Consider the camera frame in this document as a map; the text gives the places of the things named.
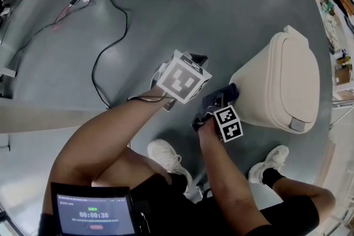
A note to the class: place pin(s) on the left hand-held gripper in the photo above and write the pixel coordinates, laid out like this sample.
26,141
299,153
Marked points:
179,77

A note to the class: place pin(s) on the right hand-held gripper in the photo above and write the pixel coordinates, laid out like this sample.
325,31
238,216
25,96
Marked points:
229,124

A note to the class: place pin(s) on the dark purple cloth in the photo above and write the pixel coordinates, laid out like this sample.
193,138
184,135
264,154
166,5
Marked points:
231,91

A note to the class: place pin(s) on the beige plastic trash bin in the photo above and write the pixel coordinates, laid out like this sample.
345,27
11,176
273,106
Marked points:
262,85

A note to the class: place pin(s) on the person's left forearm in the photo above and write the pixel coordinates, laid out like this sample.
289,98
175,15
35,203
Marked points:
110,130

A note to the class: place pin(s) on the person's right forearm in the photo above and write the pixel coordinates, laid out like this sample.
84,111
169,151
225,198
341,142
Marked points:
229,179

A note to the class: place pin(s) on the person's right white sneaker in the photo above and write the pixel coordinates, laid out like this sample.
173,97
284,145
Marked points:
268,163

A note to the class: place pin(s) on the person's white sneaker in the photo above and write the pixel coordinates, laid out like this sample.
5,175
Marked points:
166,157
268,163

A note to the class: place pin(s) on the person's left white sneaker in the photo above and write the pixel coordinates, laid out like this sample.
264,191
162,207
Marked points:
166,157

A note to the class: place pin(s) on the person's right leg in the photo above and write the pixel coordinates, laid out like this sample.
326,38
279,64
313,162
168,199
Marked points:
304,193

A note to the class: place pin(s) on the person's leg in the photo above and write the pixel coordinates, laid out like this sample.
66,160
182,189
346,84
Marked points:
304,193
130,168

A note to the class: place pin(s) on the person's left leg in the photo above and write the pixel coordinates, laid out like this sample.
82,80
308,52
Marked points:
130,168

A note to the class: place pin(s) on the white shelving unit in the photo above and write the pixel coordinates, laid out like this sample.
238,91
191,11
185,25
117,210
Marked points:
337,2

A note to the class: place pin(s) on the black tablet screen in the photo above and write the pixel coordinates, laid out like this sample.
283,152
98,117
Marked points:
91,212

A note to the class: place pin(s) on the white desk brown top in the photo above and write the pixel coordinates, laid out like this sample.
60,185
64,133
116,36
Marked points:
41,118

